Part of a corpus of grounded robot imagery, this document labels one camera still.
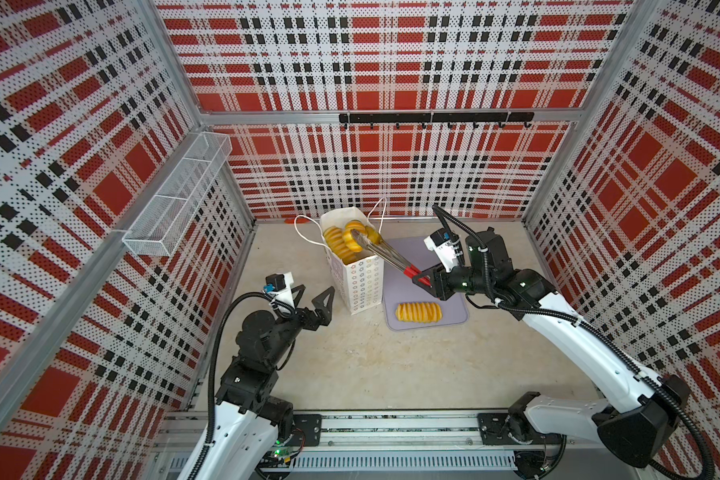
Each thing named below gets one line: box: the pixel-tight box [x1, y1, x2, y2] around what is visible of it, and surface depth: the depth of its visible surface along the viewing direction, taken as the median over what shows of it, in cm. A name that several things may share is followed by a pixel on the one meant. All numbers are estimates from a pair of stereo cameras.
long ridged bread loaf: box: [323, 226, 365, 265], surface depth 90 cm
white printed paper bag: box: [320, 207, 384, 316], surface depth 84 cm
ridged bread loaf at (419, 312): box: [395, 302, 443, 323], surface depth 93 cm
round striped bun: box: [342, 219, 381, 253], surface depth 81 cm
